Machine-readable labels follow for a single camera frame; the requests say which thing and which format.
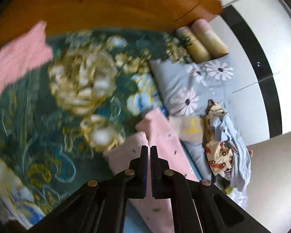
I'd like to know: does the pink textured cloth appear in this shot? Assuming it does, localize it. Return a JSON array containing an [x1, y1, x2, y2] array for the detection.
[[0, 21, 55, 100]]

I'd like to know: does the green floral bed sheet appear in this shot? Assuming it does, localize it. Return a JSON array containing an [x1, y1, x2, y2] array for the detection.
[[0, 29, 197, 230]]

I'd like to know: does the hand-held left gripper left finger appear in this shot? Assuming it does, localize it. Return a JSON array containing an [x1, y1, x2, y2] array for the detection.
[[27, 145, 149, 233]]

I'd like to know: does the car print garment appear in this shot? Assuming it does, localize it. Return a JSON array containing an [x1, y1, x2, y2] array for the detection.
[[204, 99, 236, 176]]

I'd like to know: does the yellow floral pillow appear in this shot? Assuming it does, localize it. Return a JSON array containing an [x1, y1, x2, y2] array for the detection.
[[175, 27, 212, 64]]

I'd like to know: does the blue daisy print duvet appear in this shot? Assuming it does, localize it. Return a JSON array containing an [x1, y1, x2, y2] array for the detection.
[[149, 53, 251, 208]]

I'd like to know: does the olive knitted cloth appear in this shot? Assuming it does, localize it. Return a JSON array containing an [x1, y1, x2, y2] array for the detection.
[[220, 180, 236, 195]]

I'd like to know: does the pink floral pillow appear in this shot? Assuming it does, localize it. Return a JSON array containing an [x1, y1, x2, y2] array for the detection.
[[191, 18, 230, 59]]

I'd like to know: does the pink fleece garment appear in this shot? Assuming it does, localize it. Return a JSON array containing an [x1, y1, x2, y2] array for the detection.
[[103, 108, 202, 233]]

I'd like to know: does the light blue garment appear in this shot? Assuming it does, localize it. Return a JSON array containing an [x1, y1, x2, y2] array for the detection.
[[209, 114, 253, 193]]

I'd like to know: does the beige towel with yellow print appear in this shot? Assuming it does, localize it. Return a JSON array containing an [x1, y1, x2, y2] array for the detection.
[[169, 116, 207, 143]]

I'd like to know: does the wooden headboard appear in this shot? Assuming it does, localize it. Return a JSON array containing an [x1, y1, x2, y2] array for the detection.
[[0, 0, 224, 62]]

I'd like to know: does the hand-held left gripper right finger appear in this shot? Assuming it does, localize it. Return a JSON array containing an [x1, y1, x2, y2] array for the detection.
[[150, 146, 282, 233]]

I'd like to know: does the white wardrobe with black stripe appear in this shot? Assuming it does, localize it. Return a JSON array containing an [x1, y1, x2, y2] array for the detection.
[[207, 0, 291, 146]]

